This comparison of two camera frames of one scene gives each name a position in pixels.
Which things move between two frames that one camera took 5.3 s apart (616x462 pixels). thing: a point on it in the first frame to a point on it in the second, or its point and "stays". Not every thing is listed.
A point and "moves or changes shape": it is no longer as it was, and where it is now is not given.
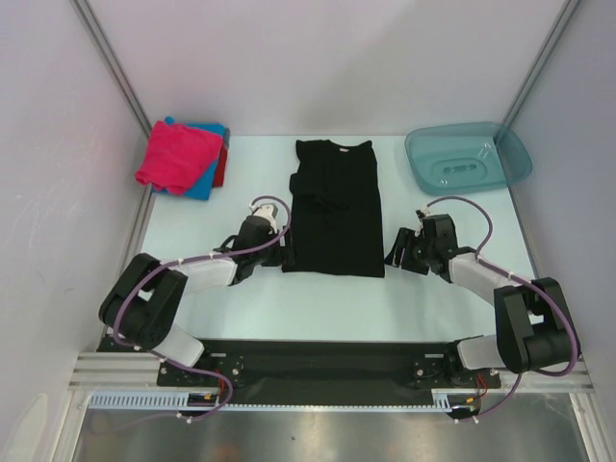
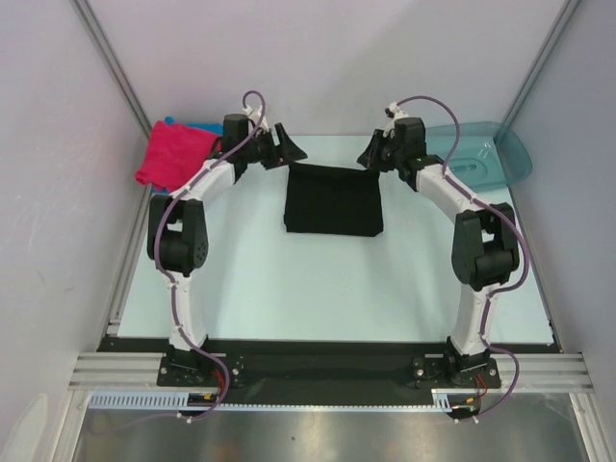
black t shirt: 337,222 moves or changes shape
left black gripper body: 269,256 to 263,150
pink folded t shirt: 177,157 stays
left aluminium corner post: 108,58 stays
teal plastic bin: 461,158 stays
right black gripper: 404,239 to 371,158
